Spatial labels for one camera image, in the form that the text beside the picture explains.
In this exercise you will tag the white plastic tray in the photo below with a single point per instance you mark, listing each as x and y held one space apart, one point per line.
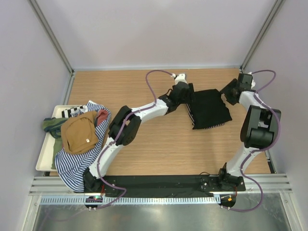
45 157

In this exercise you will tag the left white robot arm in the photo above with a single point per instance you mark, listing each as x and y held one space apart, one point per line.
125 125

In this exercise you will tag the red garment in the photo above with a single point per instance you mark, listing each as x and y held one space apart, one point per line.
101 116

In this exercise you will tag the black white wide-striped garment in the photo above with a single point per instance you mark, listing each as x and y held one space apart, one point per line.
74 111

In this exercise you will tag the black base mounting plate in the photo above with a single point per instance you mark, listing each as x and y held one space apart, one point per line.
176 186

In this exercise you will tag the black white striped tank top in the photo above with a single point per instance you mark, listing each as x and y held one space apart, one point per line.
198 125

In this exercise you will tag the blue white striped tank top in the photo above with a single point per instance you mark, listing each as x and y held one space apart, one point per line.
71 167

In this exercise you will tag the green striped garment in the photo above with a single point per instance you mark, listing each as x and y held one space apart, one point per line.
53 126

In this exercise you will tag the white slotted cable duct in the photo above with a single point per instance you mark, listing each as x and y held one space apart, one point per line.
95 200

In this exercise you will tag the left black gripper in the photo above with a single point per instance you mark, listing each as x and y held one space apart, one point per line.
189 95

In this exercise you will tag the brown tank top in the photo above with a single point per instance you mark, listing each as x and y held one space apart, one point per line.
78 133

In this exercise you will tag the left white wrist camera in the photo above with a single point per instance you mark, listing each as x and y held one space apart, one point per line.
179 78

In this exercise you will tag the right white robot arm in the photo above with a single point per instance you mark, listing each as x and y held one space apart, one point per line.
260 130

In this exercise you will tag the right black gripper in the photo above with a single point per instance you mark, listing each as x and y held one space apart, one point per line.
226 90

